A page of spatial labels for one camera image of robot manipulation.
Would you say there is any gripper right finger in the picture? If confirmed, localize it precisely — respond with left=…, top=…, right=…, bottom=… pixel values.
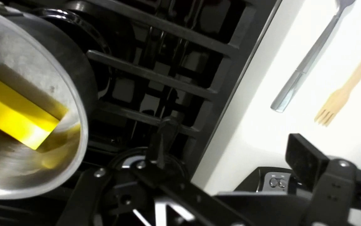
left=285, top=133, right=361, bottom=226

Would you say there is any stainless steel pot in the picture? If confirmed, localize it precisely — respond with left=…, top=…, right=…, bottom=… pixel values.
left=0, top=3, right=99, bottom=200

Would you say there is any wooden fork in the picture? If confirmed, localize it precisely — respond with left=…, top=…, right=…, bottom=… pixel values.
left=314, top=37, right=361, bottom=127

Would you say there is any yellow and white sponge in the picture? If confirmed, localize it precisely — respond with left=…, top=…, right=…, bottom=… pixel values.
left=0, top=64, right=70, bottom=150

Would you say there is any metal fork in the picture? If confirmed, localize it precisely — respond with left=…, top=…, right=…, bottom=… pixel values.
left=270, top=0, right=357, bottom=113

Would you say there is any black stove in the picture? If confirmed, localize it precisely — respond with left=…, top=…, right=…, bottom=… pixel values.
left=0, top=0, right=283, bottom=226

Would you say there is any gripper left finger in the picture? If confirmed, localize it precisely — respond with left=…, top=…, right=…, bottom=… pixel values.
left=57, top=117, right=250, bottom=226

